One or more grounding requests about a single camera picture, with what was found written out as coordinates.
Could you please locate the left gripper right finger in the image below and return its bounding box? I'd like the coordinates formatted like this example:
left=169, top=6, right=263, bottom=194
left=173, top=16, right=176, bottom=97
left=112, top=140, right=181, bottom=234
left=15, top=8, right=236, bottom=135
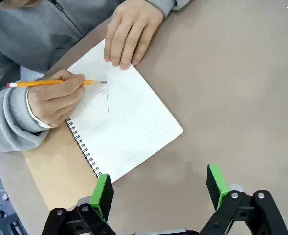
left=199, top=164, right=288, bottom=235

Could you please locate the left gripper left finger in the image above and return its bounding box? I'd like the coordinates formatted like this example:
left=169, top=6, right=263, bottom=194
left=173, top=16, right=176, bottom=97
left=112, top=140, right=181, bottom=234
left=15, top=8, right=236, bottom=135
left=41, top=173, right=117, bottom=235

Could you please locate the spiral notebook with brown cover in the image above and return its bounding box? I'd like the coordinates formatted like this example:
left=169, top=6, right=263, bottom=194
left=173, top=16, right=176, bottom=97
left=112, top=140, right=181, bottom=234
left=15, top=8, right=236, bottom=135
left=22, top=39, right=183, bottom=211

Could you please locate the yellow pencil with eraser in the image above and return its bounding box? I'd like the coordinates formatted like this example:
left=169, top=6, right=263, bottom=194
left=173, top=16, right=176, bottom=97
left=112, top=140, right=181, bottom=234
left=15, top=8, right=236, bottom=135
left=6, top=79, right=108, bottom=88

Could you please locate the person's left forearm grey sleeve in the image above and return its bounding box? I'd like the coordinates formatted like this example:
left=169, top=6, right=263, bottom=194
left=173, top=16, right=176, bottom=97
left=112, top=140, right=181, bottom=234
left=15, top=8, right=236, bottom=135
left=147, top=0, right=191, bottom=18

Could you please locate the person's right forearm grey sleeve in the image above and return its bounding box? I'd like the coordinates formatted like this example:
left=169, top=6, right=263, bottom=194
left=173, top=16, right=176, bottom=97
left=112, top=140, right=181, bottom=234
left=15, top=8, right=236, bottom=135
left=0, top=83, right=50, bottom=152

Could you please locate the person's right hand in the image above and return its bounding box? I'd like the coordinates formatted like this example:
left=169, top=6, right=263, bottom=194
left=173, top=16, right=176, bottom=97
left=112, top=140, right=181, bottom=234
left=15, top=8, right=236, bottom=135
left=26, top=69, right=86, bottom=128

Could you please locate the person's left hand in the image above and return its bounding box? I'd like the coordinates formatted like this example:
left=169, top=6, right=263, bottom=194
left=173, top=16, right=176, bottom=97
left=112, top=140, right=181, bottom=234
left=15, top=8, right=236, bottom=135
left=104, top=2, right=164, bottom=71

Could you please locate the person in grey hoodie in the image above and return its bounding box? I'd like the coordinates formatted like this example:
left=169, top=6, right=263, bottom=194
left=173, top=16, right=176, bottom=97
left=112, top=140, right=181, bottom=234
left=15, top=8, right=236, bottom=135
left=0, top=0, right=125, bottom=98

